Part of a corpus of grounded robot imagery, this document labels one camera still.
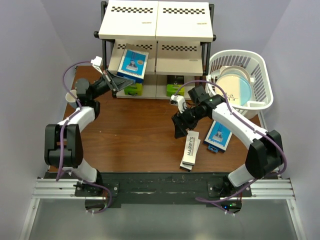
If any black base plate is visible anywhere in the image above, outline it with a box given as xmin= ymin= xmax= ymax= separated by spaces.
xmin=59 ymin=172 xmax=254 ymax=213

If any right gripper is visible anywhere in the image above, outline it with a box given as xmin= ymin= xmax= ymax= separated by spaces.
xmin=171 ymin=105 xmax=207 ymax=139

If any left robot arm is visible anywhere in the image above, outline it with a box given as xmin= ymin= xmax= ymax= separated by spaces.
xmin=44 ymin=71 xmax=135 ymax=196

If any white Harry's razor box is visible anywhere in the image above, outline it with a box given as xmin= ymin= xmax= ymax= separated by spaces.
xmin=179 ymin=130 xmax=201 ymax=172

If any blue razor package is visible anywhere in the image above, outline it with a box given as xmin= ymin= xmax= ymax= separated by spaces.
xmin=203 ymin=120 xmax=233 ymax=153

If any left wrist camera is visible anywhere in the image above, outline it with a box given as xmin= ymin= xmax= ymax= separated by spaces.
xmin=90 ymin=56 xmax=103 ymax=74

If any blue booklet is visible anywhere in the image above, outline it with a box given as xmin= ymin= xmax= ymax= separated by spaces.
xmin=116 ymin=43 xmax=149 ymax=84

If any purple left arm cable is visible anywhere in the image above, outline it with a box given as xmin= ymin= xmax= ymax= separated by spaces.
xmin=55 ymin=60 xmax=112 ymax=214

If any beige and blue plate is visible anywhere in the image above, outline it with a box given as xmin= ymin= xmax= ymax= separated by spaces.
xmin=215 ymin=65 xmax=252 ymax=106

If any blue ceramic mug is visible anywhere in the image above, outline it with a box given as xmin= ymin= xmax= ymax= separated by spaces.
xmin=65 ymin=89 xmax=78 ymax=109

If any white plastic basket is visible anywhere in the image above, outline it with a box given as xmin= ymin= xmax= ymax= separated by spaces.
xmin=206 ymin=49 xmax=274 ymax=119

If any aluminium rail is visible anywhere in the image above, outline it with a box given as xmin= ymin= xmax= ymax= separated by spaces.
xmin=20 ymin=173 xmax=307 ymax=240

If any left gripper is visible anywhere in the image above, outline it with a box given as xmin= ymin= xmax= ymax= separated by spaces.
xmin=90 ymin=69 xmax=134 ymax=100

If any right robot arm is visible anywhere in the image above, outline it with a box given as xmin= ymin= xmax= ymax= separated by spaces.
xmin=170 ymin=85 xmax=287 ymax=199

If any black green razor package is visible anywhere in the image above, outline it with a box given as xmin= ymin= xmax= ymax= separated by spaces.
xmin=166 ymin=75 xmax=185 ymax=97

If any white three-tier shelf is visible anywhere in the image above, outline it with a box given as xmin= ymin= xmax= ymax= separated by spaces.
xmin=94 ymin=0 xmax=216 ymax=99

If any black green razor box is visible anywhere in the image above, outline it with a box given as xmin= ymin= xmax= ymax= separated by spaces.
xmin=124 ymin=83 xmax=143 ymax=96

